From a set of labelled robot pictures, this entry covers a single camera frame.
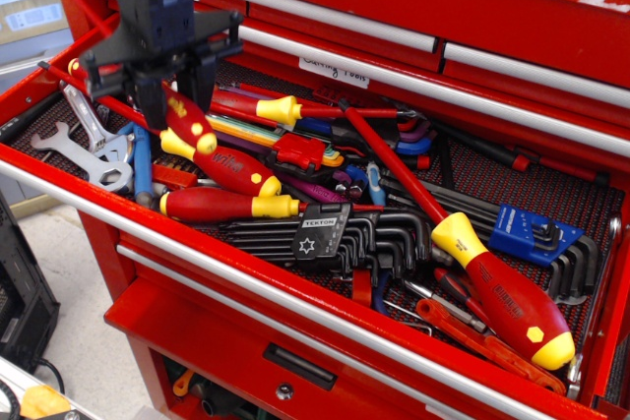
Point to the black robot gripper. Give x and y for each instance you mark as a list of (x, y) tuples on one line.
[(162, 39)]

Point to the small red yellow Wiha screwdriver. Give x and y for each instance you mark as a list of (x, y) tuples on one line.
[(183, 116)]

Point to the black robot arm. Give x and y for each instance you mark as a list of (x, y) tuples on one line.
[(157, 40)]

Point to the chrome adjustable wrench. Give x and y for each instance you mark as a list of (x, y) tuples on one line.
[(103, 144)]

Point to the medium red yellow screwdriver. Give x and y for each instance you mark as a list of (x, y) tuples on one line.
[(234, 170)]

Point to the back-left red yellow screwdriver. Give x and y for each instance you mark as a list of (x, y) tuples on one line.
[(76, 70)]

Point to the back-centre red yellow screwdriver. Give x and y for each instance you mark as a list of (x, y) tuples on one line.
[(285, 109)]

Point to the flat steel open wrench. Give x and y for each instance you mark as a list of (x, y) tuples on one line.
[(110, 176)]

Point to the front red yellow screwdriver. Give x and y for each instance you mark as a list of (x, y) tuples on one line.
[(206, 205)]

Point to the red holder coloured hex keys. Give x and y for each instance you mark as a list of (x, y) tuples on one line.
[(288, 147)]

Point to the black Tekton torx key set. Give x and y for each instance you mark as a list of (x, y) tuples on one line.
[(339, 239)]

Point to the black equipment case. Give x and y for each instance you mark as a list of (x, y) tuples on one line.
[(29, 310)]

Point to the small red black screwdriver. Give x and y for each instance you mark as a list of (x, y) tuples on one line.
[(474, 317)]

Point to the open red tool drawer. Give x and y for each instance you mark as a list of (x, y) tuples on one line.
[(297, 342)]

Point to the black red long tool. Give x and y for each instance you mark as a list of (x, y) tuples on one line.
[(518, 158)]

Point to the red tool chest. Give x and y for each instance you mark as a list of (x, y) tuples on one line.
[(412, 33)]

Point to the large red yellow screwdriver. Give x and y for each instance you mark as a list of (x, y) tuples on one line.
[(519, 311)]

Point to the blue holder hex key set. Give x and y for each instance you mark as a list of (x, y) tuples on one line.
[(566, 250)]

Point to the orange flat plastic tool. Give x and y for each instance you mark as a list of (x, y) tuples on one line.
[(488, 346)]

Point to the blue handled tool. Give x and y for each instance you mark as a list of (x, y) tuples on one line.
[(142, 162)]

